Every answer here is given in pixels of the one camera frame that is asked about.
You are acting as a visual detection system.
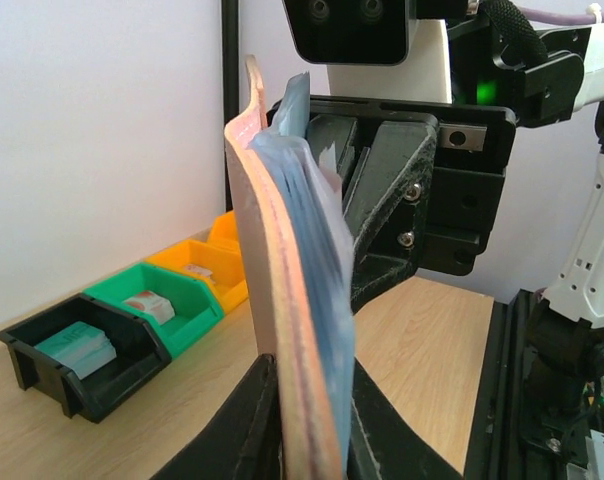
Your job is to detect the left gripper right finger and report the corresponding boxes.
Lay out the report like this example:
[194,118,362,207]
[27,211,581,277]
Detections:
[346,362,462,480]

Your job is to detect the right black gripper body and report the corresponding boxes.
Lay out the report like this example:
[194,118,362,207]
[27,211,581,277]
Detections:
[266,94,518,277]

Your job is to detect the right black frame post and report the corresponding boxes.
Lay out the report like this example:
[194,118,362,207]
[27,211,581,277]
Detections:
[221,0,246,214]

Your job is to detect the teal card holders stack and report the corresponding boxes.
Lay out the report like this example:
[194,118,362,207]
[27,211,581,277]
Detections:
[35,321,117,380]

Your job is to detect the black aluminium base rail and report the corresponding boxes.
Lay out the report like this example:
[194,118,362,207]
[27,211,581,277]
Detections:
[464,287,604,480]

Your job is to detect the yellow bin with black cards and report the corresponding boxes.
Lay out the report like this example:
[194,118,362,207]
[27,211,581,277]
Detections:
[207,210,240,251]

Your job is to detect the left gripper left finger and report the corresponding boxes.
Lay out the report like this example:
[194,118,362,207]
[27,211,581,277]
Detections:
[153,354,282,479]

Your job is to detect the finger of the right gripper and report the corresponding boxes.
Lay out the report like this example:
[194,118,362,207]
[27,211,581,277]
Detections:
[346,117,438,312]
[306,115,358,200]

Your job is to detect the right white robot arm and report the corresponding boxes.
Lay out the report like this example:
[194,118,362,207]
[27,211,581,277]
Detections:
[284,1,604,443]

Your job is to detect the small yellow storage bin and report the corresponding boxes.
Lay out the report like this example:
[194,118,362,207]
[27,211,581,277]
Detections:
[145,239,248,313]

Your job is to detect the clear card holders stack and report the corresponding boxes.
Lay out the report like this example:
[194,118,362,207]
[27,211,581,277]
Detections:
[183,263,213,279]

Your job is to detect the red white card holders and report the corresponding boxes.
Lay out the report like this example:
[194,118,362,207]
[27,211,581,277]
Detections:
[124,290,176,325]

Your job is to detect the black storage bin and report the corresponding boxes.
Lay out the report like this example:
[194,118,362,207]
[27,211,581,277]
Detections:
[0,294,171,423]

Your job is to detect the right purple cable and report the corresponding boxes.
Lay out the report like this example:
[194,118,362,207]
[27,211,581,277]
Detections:
[519,4,604,24]

